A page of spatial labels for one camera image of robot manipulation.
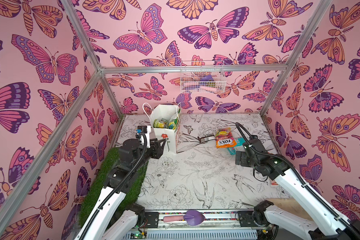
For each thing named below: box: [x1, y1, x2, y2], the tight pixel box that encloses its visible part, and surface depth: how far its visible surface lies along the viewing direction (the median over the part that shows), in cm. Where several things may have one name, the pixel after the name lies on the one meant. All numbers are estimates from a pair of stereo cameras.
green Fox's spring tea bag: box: [153, 118, 169, 129], surface depth 91 cm
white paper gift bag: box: [149, 104, 181, 154], surface depth 89 cm
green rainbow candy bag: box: [168, 118, 179, 130], surface depth 81 cm
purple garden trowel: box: [163, 210, 206, 226], surface depth 75 cm
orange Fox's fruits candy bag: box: [215, 127, 237, 149], surface depth 102 cm
